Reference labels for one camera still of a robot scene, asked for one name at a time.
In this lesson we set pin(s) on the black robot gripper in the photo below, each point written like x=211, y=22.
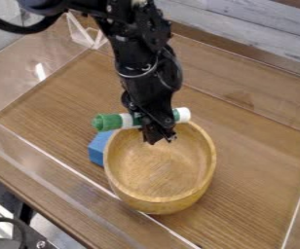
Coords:
x=139, y=33

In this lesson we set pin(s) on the green Expo marker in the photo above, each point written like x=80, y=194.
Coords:
x=106, y=122

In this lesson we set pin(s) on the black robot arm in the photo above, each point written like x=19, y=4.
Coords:
x=51, y=9

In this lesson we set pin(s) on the brown wooden bowl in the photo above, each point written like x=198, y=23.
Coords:
x=161, y=178

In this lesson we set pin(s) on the blue foam block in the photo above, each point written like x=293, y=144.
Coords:
x=95, y=147

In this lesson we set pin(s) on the black metal stand base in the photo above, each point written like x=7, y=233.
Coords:
x=27, y=238

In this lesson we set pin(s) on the clear acrylic corner bracket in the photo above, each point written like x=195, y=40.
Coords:
x=88, y=37

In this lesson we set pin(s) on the clear acrylic tray wall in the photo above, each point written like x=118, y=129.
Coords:
x=75, y=203

